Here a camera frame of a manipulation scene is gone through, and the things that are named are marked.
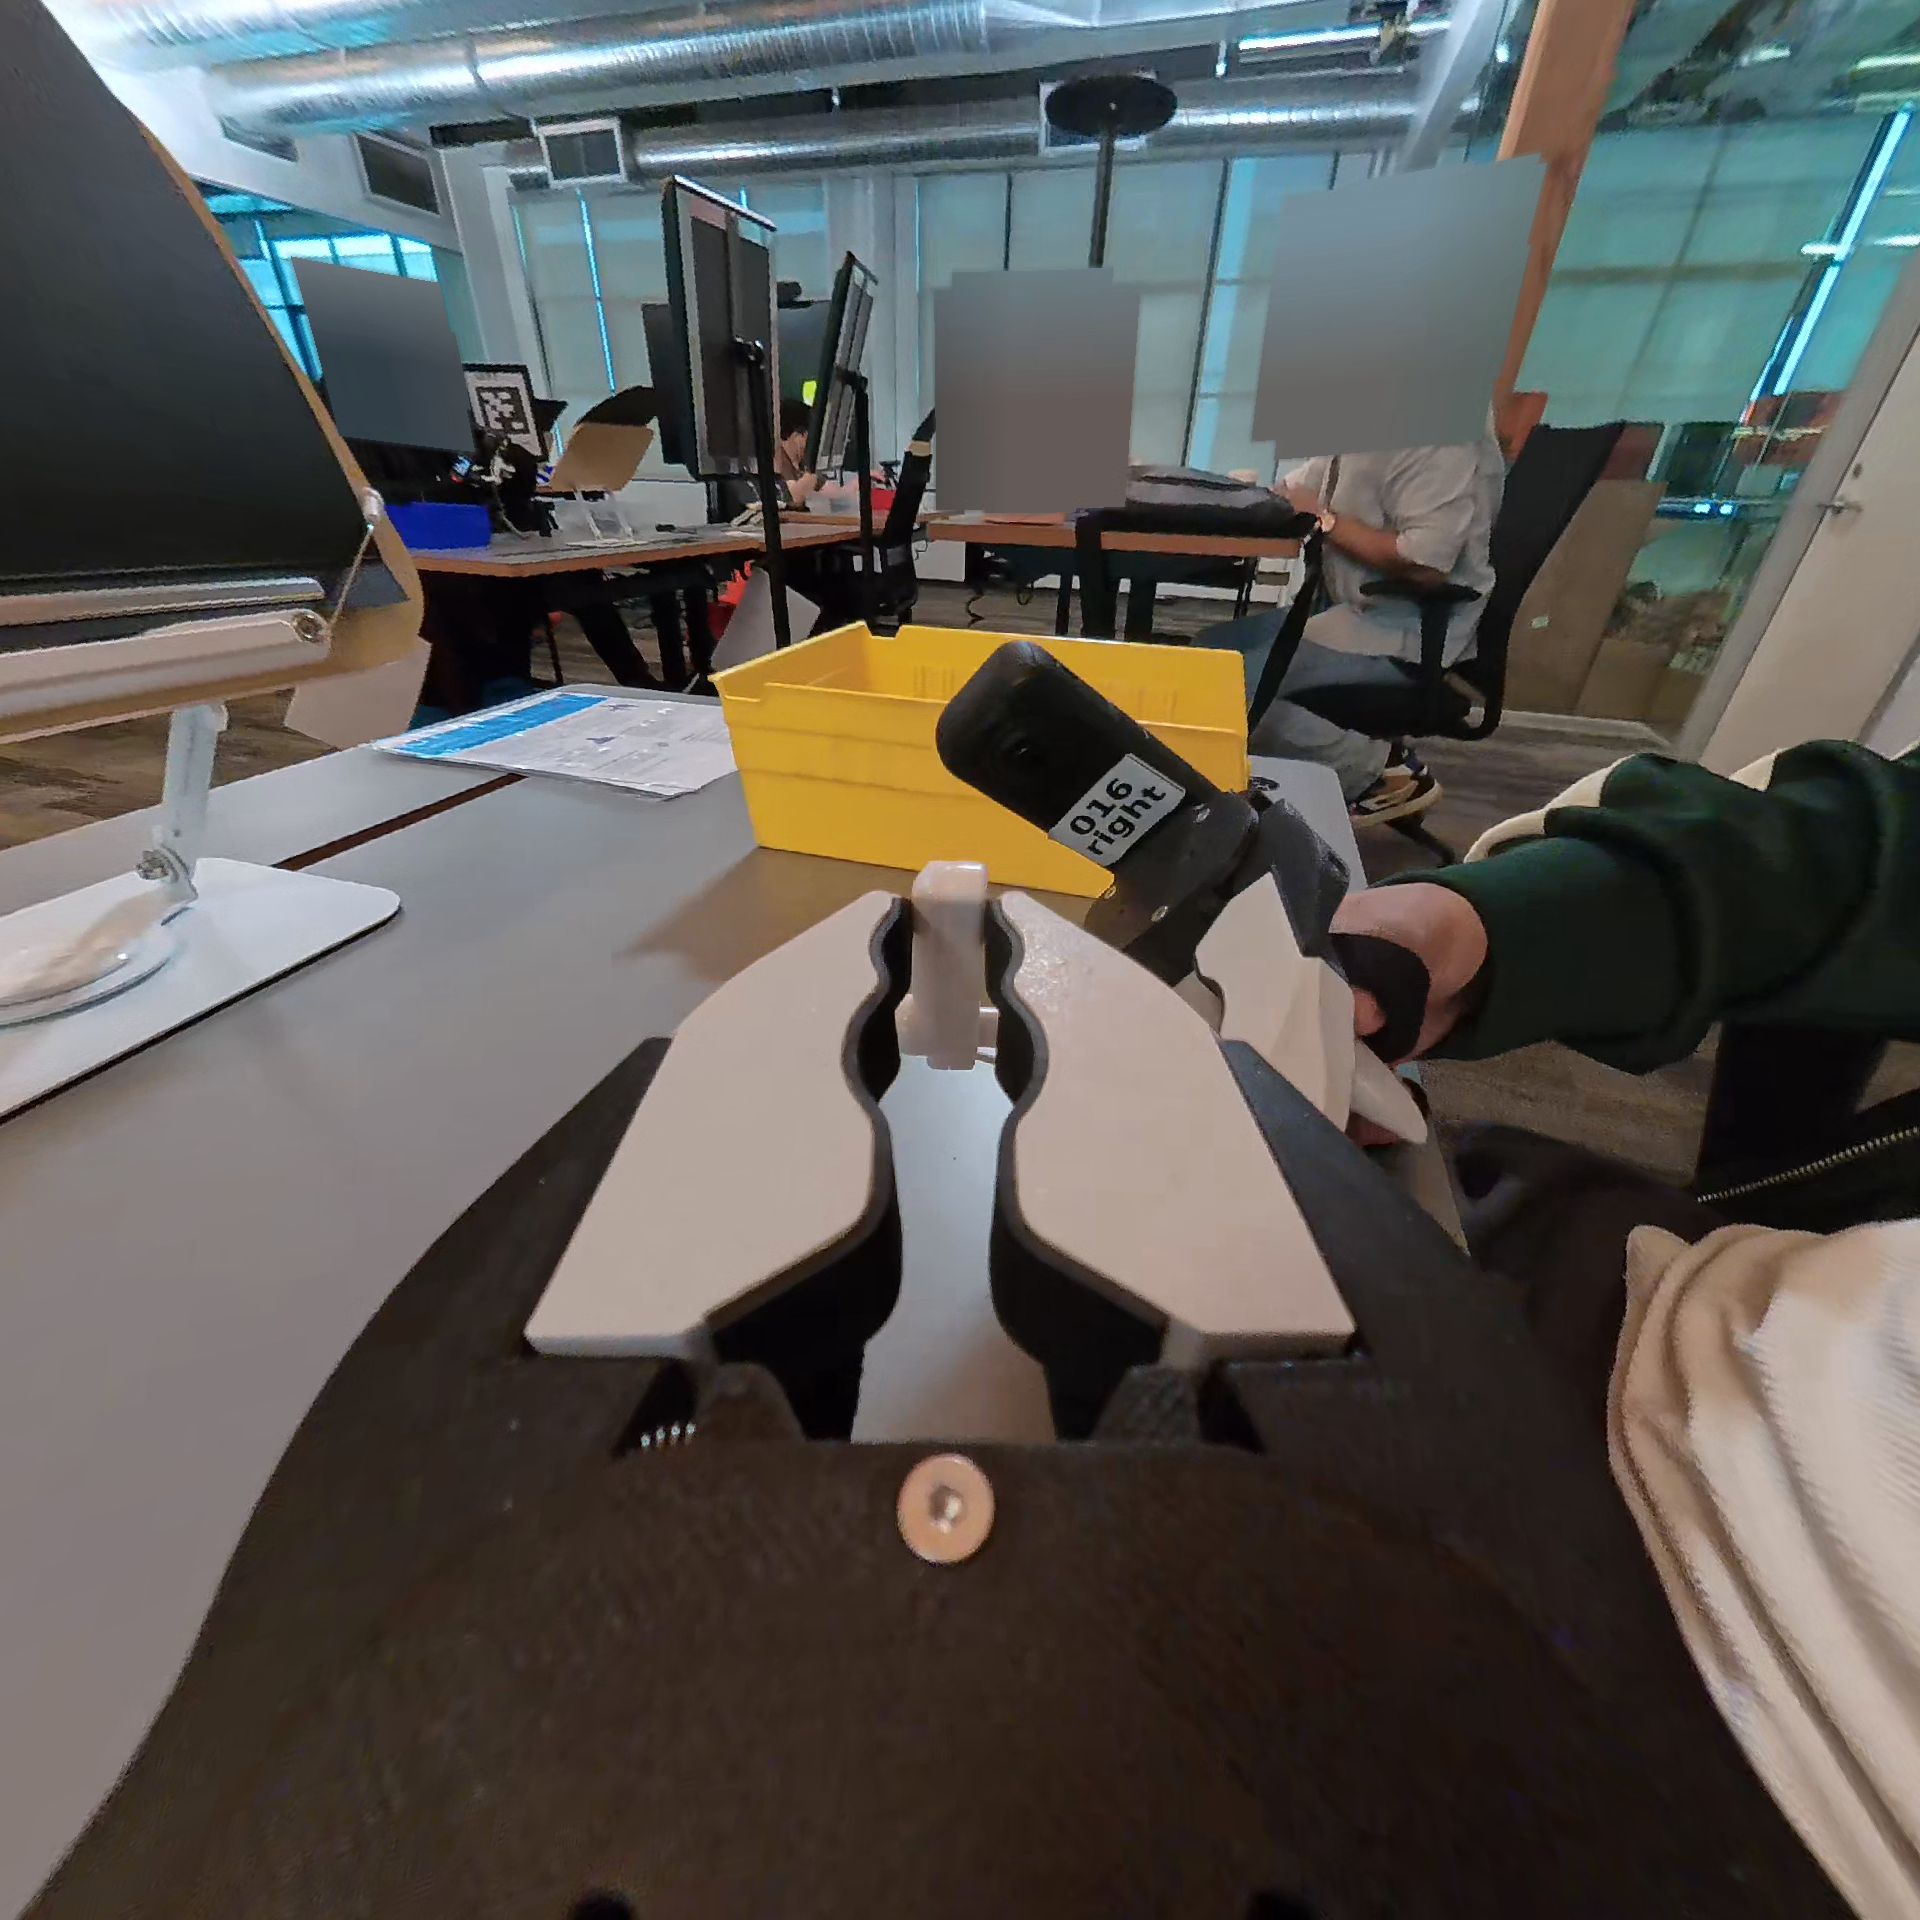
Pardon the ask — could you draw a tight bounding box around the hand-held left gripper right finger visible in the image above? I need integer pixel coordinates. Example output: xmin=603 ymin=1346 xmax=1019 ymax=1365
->
xmin=991 ymin=890 xmax=1363 ymax=1440

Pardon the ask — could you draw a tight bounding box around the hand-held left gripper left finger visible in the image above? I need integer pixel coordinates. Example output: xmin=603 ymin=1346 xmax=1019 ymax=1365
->
xmin=521 ymin=890 xmax=905 ymax=1440

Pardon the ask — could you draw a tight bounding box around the yellow plastic bin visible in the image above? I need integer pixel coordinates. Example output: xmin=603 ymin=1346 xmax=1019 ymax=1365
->
xmin=712 ymin=620 xmax=1256 ymax=899

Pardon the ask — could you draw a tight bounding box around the small white plastic part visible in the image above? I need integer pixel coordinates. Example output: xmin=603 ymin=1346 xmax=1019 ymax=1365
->
xmin=897 ymin=860 xmax=1004 ymax=1072

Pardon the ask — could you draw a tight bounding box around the person's right forearm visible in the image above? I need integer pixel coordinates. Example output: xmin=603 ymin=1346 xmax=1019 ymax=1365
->
xmin=1411 ymin=743 xmax=1920 ymax=1074

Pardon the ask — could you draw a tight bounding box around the background wooden desk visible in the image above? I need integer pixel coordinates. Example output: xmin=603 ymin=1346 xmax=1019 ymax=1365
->
xmin=921 ymin=511 xmax=1307 ymax=640
xmin=405 ymin=516 xmax=865 ymax=692

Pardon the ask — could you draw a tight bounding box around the grey desk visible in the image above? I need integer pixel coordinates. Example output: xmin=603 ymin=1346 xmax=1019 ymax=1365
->
xmin=0 ymin=682 xmax=1466 ymax=1892

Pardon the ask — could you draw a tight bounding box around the person's right hand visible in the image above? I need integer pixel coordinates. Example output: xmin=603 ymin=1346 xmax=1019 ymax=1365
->
xmin=1329 ymin=883 xmax=1490 ymax=1069

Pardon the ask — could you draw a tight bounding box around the black bag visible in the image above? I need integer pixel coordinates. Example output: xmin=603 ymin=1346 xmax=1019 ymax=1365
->
xmin=1119 ymin=464 xmax=1307 ymax=536

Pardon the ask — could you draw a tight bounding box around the blue and white paper sheet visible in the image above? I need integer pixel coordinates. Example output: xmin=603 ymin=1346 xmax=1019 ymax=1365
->
xmin=373 ymin=689 xmax=741 ymax=801

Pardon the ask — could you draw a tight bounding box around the cardboard backed board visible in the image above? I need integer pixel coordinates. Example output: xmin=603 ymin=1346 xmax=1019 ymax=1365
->
xmin=545 ymin=387 xmax=658 ymax=497

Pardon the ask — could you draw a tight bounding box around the black computer monitor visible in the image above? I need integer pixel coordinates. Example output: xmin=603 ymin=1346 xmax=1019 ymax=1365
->
xmin=643 ymin=176 xmax=781 ymax=482

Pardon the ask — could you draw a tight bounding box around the black office chair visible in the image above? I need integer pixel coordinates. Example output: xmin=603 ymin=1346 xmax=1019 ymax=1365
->
xmin=1275 ymin=420 xmax=1629 ymax=746

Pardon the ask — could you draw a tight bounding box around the person's dark green jacket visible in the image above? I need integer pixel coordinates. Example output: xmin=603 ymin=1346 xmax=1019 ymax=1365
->
xmin=1635 ymin=1080 xmax=1920 ymax=1248

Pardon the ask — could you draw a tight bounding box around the person's white shirt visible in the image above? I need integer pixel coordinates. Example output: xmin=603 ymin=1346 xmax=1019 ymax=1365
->
xmin=1608 ymin=1216 xmax=1920 ymax=1920

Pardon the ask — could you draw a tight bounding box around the wooden pillar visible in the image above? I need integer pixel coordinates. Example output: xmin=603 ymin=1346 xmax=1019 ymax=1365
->
xmin=1493 ymin=0 xmax=1637 ymax=452

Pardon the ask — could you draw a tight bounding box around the black board with wooden back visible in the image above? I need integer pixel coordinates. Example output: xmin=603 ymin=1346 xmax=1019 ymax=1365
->
xmin=0 ymin=0 xmax=431 ymax=746

